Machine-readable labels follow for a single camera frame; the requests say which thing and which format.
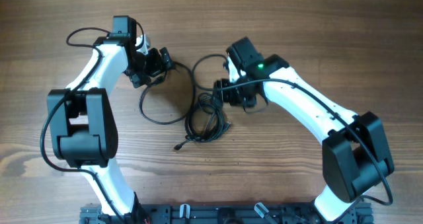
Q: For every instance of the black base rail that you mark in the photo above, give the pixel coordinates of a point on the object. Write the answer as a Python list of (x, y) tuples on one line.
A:
[(361, 213)]

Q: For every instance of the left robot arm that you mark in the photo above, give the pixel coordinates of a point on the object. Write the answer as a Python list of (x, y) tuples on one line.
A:
[(80, 133)]

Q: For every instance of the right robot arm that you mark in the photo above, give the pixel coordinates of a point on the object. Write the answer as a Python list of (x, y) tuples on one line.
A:
[(355, 150)]

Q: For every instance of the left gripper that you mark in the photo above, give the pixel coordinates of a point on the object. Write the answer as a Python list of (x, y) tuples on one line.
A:
[(158, 67)]

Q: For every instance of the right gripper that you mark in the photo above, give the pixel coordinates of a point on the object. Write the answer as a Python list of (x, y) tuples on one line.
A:
[(219, 91)]

